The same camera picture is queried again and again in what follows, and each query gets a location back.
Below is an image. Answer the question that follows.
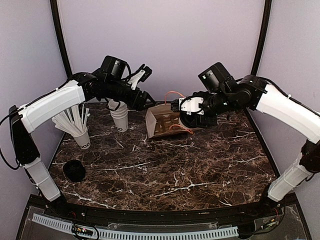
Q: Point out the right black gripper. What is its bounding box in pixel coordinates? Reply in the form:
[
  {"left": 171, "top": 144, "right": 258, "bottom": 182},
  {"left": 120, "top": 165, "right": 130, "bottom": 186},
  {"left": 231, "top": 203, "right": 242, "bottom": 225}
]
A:
[{"left": 190, "top": 90, "right": 235, "bottom": 128}]

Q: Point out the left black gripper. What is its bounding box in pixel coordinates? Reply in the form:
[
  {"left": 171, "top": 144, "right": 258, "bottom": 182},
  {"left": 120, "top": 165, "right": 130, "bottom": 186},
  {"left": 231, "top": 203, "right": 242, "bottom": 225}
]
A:
[{"left": 105, "top": 79, "right": 157, "bottom": 112}]

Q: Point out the printed paper takeout bag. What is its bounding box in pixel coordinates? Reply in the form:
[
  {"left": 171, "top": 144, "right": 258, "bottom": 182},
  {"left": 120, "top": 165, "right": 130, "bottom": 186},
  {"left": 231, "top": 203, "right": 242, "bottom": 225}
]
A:
[{"left": 145, "top": 91, "right": 200, "bottom": 139}]

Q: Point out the brown cardboard cup carrier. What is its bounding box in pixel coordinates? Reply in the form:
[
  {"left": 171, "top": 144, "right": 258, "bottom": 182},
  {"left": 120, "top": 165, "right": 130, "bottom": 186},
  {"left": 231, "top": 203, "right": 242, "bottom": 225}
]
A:
[{"left": 154, "top": 112, "right": 180, "bottom": 135}]

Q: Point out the stack of white paper cups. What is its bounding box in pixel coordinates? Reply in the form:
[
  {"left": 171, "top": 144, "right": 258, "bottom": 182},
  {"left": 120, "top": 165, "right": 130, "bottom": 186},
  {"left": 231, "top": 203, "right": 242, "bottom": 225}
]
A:
[{"left": 108, "top": 99, "right": 128, "bottom": 133}]

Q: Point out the stack of black lids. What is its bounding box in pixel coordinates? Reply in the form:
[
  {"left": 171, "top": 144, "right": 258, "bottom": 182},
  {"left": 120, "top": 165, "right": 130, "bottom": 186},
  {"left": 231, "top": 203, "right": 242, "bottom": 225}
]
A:
[{"left": 62, "top": 159, "right": 86, "bottom": 183}]

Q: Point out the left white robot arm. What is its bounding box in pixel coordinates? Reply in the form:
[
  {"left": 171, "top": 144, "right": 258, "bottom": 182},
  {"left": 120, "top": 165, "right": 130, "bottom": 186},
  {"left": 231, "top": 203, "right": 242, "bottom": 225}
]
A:
[{"left": 7, "top": 69, "right": 156, "bottom": 218}]

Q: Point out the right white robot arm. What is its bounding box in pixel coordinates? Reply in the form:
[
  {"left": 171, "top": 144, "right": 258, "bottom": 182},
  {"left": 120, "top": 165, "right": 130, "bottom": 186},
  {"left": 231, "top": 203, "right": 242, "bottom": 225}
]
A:
[{"left": 170, "top": 75, "right": 320, "bottom": 217}]

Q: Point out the white cup holding straws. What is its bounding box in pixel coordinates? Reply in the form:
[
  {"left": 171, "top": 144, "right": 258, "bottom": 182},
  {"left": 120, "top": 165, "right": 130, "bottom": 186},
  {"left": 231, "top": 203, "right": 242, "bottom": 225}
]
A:
[{"left": 73, "top": 130, "right": 91, "bottom": 150}]

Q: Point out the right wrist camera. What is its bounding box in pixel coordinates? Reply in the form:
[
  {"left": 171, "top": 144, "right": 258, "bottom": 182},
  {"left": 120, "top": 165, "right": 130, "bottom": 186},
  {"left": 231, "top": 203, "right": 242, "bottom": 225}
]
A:
[{"left": 198, "top": 62, "right": 232, "bottom": 94}]

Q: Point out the white slotted cable duct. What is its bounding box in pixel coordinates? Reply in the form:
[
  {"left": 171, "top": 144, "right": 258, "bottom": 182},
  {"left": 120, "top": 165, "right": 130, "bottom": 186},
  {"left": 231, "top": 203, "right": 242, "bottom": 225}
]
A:
[{"left": 31, "top": 213, "right": 239, "bottom": 240}]

